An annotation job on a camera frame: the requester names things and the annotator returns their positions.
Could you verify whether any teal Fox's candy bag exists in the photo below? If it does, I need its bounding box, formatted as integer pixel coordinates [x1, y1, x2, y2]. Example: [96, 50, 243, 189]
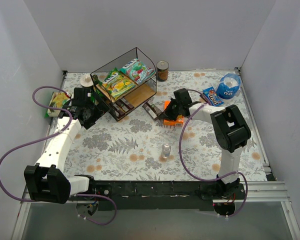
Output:
[120, 58, 156, 85]

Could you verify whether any blue M&M's character bag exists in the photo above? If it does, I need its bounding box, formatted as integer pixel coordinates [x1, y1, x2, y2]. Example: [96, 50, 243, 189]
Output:
[216, 73, 242, 103]

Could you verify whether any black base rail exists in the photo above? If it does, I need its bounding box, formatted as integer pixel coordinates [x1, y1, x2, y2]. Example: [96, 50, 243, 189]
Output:
[86, 180, 246, 211]

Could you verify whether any orange Scrub Daddy box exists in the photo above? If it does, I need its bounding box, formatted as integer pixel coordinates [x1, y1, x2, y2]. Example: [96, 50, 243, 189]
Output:
[163, 100, 184, 127]

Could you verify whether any brown purple chocolate bar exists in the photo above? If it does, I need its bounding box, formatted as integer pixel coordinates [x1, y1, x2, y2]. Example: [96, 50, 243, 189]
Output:
[113, 103, 125, 119]

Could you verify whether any green glass bottle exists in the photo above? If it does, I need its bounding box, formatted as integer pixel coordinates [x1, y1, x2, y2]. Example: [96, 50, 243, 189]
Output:
[91, 74, 104, 98]

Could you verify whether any wire and wood shelf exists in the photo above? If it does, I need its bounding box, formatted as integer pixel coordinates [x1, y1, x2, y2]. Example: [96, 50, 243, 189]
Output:
[90, 47, 158, 122]

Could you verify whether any green cassava chips bag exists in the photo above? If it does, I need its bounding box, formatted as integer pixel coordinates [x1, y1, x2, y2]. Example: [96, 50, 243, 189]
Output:
[44, 92, 70, 118]

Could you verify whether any blue M&M's candy bag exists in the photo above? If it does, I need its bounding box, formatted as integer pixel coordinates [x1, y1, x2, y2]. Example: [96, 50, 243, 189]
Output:
[202, 86, 224, 107]

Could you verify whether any brown chocolate bar wrapper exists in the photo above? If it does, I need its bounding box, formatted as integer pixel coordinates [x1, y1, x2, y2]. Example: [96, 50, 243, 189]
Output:
[121, 97, 135, 111]

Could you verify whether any green Fox's candy bag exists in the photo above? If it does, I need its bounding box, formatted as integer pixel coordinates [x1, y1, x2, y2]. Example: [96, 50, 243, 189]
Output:
[101, 67, 137, 100]

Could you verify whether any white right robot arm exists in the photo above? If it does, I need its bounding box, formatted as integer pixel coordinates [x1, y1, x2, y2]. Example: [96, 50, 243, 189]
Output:
[158, 88, 251, 185]

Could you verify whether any dark cup with white lid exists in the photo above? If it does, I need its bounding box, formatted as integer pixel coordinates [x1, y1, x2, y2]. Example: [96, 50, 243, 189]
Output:
[79, 74, 94, 88]

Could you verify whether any food tin can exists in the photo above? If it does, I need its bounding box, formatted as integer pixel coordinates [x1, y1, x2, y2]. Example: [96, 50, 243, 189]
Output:
[156, 60, 169, 82]

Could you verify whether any purple M&M's candy bag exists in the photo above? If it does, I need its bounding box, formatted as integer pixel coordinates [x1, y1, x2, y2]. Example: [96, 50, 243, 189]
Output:
[142, 100, 162, 121]

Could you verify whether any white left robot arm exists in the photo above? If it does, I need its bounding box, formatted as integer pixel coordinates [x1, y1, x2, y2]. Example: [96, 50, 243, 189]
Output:
[24, 87, 109, 204]

